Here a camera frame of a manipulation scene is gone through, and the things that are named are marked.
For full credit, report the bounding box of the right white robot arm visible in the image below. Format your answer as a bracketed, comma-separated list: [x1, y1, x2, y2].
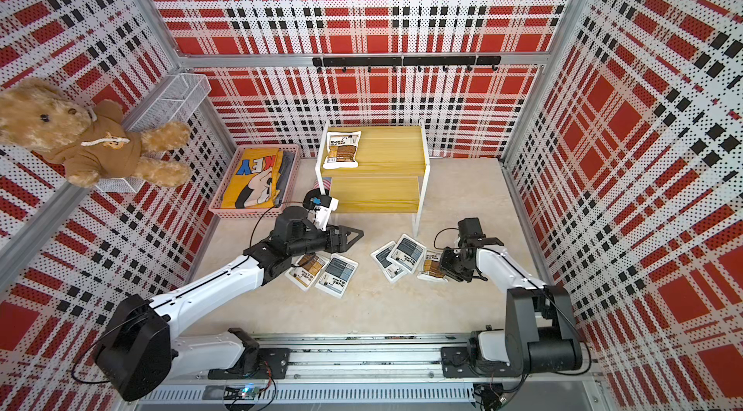
[440, 217, 584, 378]

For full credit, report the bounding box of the yellow two-tier shelf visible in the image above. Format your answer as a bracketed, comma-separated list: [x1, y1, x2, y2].
[315, 124, 431, 237]

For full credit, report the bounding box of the brown teddy bear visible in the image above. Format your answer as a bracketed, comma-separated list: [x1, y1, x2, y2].
[1, 78, 192, 188]

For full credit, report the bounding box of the grey coffee bag middle upper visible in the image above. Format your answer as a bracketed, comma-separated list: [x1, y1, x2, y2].
[386, 234, 427, 274]

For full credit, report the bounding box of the yellow printed folded cloth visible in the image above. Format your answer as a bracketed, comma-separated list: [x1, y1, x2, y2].
[222, 148, 284, 210]

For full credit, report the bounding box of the pink plastic basket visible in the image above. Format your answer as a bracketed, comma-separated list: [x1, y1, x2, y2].
[209, 144, 302, 219]

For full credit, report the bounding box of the black hook rail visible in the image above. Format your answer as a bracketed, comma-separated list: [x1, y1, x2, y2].
[312, 55, 502, 70]

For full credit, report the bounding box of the grey coffee bag middle lower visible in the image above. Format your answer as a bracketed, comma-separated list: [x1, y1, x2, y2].
[371, 241, 406, 283]

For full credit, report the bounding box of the green circuit board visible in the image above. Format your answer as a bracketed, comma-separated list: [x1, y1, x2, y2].
[224, 386, 263, 401]

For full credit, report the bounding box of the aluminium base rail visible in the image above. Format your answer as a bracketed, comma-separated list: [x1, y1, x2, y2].
[114, 334, 613, 410]

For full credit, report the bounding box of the grey coffee bag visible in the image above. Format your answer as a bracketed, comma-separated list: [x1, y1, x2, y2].
[371, 241, 406, 283]
[315, 253, 359, 299]
[386, 234, 427, 274]

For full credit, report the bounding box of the white wire mesh basket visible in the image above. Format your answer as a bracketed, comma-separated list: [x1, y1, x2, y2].
[95, 72, 213, 194]

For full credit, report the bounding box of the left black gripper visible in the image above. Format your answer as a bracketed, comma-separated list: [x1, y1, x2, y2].
[289, 222, 364, 257]

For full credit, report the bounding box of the grey coffee bag left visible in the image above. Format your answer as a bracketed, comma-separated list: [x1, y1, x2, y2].
[315, 253, 359, 299]

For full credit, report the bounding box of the black doll with striped hat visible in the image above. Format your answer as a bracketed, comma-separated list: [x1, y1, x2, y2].
[313, 178, 332, 194]

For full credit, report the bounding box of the brown coffee bag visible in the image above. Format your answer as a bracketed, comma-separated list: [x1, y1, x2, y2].
[284, 253, 329, 291]
[417, 250, 447, 283]
[322, 130, 362, 170]

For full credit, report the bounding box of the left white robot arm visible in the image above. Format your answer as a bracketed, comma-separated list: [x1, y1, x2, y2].
[94, 206, 364, 401]

